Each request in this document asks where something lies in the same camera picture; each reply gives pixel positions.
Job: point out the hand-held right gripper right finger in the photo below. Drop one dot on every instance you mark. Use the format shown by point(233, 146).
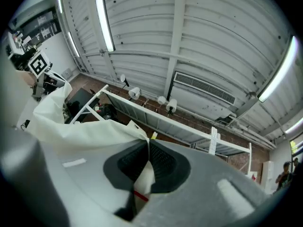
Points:
point(201, 185)

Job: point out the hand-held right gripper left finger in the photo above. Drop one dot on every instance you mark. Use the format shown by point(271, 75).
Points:
point(90, 174)

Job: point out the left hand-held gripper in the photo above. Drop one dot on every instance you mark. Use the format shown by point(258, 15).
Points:
point(39, 64)

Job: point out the white clothes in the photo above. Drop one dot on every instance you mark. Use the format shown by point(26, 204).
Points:
point(82, 131)

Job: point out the person's left forearm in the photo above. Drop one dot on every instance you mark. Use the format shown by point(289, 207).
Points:
point(26, 77)

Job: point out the ceiling tube light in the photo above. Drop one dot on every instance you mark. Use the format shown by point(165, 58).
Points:
point(105, 23)
point(73, 44)
point(59, 1)
point(279, 70)

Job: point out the white metal shelving unit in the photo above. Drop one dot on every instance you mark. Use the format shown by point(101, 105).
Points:
point(232, 148)
point(154, 119)

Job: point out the white cabinet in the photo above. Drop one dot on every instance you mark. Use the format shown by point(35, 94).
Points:
point(268, 174)

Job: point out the yellow-green bottle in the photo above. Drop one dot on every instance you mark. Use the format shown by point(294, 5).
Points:
point(154, 135)

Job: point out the white round lamp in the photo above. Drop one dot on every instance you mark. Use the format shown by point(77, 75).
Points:
point(123, 78)
point(161, 100)

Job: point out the white cylinder lamp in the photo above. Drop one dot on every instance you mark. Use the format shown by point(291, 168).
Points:
point(135, 93)
point(171, 105)

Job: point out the ceiling air vent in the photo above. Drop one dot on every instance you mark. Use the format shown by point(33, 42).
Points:
point(204, 89)

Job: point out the window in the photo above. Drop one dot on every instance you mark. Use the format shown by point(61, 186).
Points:
point(297, 146)

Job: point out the black wall board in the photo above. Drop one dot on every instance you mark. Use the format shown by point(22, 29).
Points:
point(42, 23)

